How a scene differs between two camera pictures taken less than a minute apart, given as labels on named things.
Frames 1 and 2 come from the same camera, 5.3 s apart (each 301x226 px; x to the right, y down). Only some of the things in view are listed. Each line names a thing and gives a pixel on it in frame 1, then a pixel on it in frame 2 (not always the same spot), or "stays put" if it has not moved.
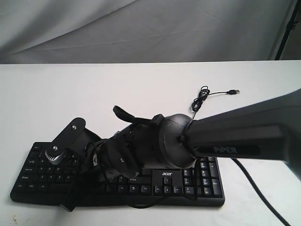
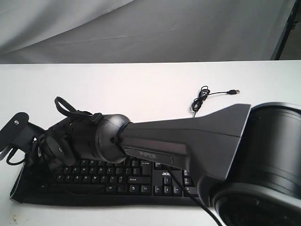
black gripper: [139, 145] to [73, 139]
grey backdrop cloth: [54, 31] stays put
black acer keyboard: [72, 181] stays put
